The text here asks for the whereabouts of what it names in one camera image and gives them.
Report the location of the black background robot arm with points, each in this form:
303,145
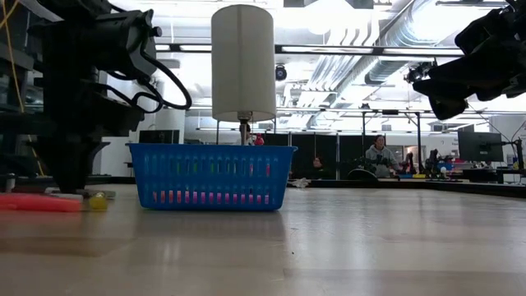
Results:
433,160

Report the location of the small grey cylinder post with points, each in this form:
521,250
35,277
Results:
10,183

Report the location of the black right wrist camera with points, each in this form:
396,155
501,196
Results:
481,30

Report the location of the yellow thin highlighter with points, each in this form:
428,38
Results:
98,202

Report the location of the black metal rig frame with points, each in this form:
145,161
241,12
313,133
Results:
472,190

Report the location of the person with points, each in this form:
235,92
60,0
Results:
317,164
380,158

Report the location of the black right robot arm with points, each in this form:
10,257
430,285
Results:
520,6

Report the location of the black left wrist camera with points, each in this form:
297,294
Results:
123,41

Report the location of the orange highlighter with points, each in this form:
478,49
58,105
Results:
163,197
39,202

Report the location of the crumpled clear plastic wrap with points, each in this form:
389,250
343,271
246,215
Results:
301,183

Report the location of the black office chair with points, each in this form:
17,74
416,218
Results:
361,174

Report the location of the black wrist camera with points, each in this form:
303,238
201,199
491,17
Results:
123,41
481,30

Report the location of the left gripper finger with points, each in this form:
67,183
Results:
80,164
57,164

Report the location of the black room partition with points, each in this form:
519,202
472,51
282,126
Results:
349,152

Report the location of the white cylindrical bucket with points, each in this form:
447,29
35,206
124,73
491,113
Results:
242,61

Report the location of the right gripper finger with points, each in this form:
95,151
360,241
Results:
431,87
464,80

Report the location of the black ceiling camera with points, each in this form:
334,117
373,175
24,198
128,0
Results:
281,72

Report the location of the pink highlighter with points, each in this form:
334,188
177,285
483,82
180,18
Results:
219,198

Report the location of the black computer monitor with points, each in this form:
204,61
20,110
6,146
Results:
480,146

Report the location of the black ceiling-mounted device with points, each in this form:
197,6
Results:
419,72

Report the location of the small red background object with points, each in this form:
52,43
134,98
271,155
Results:
259,140

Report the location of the black background rig frame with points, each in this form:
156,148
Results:
418,135

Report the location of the blue plastic basket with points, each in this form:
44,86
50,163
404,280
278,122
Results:
213,183

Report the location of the red cap white marker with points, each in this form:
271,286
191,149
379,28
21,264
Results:
98,194

